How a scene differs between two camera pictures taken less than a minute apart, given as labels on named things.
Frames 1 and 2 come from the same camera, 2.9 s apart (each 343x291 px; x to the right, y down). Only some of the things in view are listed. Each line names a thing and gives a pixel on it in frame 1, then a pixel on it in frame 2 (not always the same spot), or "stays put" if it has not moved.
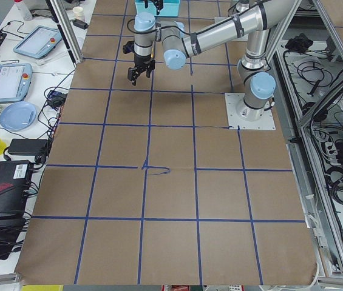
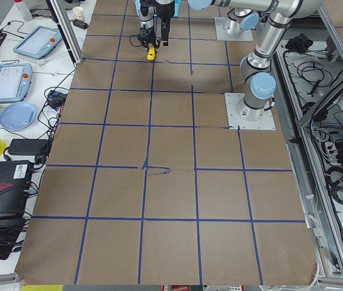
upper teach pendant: [39, 42] stays put
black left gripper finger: [149, 70] → [165, 24]
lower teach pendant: [10, 82] stays put
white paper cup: [78, 13] stays put
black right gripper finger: [159, 5] → [145, 45]
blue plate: [17, 116] stays put
